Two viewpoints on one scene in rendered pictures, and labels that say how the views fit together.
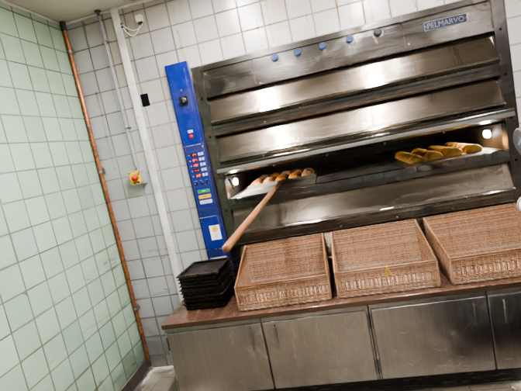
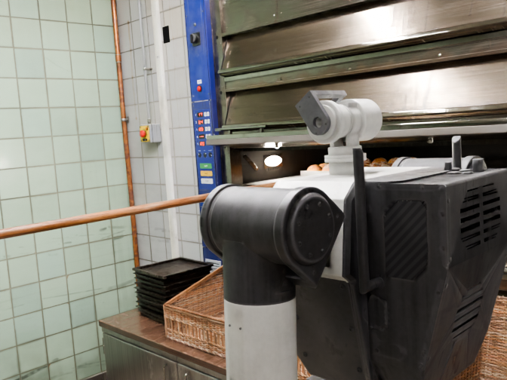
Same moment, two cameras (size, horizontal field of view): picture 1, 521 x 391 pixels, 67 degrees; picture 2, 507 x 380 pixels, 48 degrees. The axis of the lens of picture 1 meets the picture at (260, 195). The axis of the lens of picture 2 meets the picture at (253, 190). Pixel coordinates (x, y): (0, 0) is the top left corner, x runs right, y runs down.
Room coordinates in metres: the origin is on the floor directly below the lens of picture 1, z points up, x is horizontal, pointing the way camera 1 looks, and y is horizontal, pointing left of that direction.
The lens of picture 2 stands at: (0.54, -1.42, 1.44)
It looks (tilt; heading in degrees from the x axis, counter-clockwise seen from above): 6 degrees down; 35
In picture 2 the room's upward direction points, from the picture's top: 4 degrees counter-clockwise
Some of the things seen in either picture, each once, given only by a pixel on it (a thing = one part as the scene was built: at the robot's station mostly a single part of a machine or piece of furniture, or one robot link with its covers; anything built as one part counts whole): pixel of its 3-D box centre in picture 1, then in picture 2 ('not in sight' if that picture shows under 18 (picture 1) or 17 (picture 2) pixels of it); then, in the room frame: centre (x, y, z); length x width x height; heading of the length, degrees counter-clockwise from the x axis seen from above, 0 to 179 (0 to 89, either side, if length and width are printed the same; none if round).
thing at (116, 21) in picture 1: (153, 175); (165, 134); (2.81, 0.71, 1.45); 0.05 x 0.02 x 2.30; 79
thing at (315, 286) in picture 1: (284, 269); (247, 303); (2.41, -0.05, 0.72); 0.56 x 0.49 x 0.28; 80
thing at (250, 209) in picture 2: not in sight; (265, 243); (1.10, -1.04, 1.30); 0.12 x 0.09 x 0.14; 79
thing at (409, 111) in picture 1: (350, 122); (392, 93); (2.56, -0.66, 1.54); 1.79 x 0.11 x 0.19; 79
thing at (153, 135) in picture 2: (137, 177); (149, 133); (2.80, 0.82, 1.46); 0.10 x 0.07 x 0.10; 79
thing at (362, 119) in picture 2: not in sight; (345, 128); (1.33, -1.04, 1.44); 0.10 x 0.07 x 0.09; 169
